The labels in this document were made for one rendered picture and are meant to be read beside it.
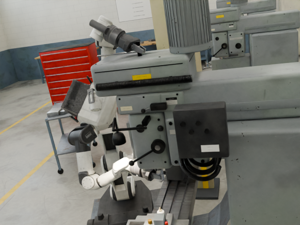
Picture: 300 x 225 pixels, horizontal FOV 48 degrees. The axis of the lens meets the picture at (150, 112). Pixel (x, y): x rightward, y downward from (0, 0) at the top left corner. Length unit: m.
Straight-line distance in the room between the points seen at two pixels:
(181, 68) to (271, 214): 0.77
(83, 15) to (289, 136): 10.51
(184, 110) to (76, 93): 1.01
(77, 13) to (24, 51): 2.55
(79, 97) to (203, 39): 0.94
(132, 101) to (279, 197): 0.79
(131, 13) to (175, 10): 9.55
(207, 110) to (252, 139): 0.29
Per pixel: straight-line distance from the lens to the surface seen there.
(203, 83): 1.51
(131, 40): 1.63
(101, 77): 1.59
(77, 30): 11.77
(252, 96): 1.52
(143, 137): 1.67
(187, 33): 1.49
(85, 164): 2.07
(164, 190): 2.32
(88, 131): 2.07
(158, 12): 3.36
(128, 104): 1.60
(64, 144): 5.13
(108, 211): 2.86
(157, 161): 1.71
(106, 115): 2.09
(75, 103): 2.12
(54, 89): 7.30
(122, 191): 2.76
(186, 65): 1.48
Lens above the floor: 2.14
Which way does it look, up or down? 19 degrees down
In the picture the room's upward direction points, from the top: 9 degrees counter-clockwise
